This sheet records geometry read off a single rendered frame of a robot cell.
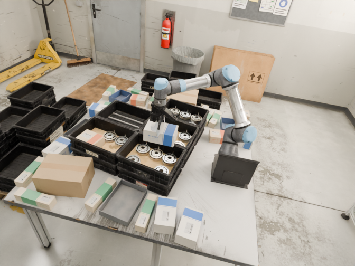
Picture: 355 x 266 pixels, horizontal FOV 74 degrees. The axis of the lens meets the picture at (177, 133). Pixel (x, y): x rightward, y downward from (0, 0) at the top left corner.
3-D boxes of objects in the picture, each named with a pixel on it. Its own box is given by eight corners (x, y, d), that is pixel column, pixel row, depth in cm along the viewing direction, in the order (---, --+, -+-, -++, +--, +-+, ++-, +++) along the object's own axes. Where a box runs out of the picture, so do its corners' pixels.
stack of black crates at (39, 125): (49, 136, 276) (39, 104, 249) (73, 142, 273) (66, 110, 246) (25, 159, 245) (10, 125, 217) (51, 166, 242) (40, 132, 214)
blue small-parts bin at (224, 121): (219, 122, 241) (221, 116, 236) (233, 124, 241) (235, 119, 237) (221, 134, 225) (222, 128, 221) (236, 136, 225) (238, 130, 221)
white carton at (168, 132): (177, 135, 159) (178, 125, 154) (173, 147, 150) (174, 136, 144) (148, 130, 161) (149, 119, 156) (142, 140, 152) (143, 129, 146)
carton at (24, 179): (40, 161, 173) (38, 155, 170) (48, 163, 173) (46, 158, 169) (16, 187, 155) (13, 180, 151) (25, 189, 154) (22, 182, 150)
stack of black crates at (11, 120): (18, 129, 280) (9, 105, 259) (41, 135, 277) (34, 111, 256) (-10, 151, 249) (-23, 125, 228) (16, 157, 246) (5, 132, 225)
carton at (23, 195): (16, 200, 147) (13, 194, 143) (23, 192, 152) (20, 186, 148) (50, 210, 144) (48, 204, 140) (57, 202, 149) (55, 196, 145)
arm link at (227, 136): (231, 143, 182) (234, 126, 183) (243, 144, 170) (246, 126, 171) (218, 140, 176) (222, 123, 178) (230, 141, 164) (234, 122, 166)
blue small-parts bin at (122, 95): (120, 94, 262) (120, 88, 258) (132, 98, 258) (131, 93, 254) (109, 102, 247) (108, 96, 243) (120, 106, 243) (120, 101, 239)
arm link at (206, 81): (215, 71, 173) (156, 83, 152) (224, 67, 163) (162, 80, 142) (218, 86, 175) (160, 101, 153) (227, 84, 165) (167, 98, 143)
